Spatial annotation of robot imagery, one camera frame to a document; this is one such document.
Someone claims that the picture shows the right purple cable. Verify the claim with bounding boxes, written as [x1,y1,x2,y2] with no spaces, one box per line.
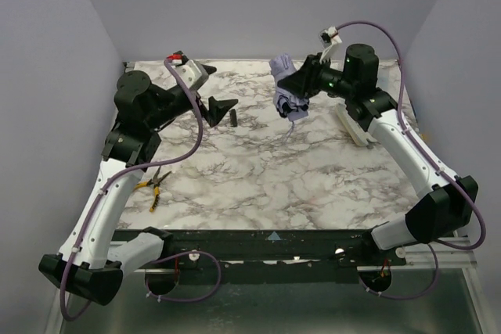
[334,20,487,300]

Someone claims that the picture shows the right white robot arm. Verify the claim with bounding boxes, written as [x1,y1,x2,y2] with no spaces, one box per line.
[269,44,478,250]

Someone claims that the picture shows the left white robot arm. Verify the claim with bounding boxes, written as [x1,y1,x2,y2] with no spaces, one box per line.
[38,59,237,309]

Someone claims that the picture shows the lavender umbrella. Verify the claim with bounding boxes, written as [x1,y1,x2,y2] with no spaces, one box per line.
[269,53,310,144]

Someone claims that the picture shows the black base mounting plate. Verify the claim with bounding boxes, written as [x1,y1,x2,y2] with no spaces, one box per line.
[140,230,405,285]

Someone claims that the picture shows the beige umbrella sleeve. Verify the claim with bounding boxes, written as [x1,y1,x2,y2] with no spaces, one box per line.
[335,103,378,149]

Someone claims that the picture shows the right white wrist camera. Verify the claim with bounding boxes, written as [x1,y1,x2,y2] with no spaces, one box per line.
[319,26,342,63]

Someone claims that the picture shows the yellow handled pliers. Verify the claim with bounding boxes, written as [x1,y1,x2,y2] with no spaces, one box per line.
[133,167,171,213]

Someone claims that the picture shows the black pin header strip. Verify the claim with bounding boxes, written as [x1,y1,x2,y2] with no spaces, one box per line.
[229,109,238,127]

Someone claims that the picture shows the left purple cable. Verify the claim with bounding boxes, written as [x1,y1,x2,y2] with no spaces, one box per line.
[60,59,222,321]

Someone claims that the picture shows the purple cable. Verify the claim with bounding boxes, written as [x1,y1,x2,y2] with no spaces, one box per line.
[60,59,222,321]
[334,20,487,300]

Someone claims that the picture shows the aluminium extrusion frame rail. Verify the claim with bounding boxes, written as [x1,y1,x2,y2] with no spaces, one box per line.
[398,242,478,270]

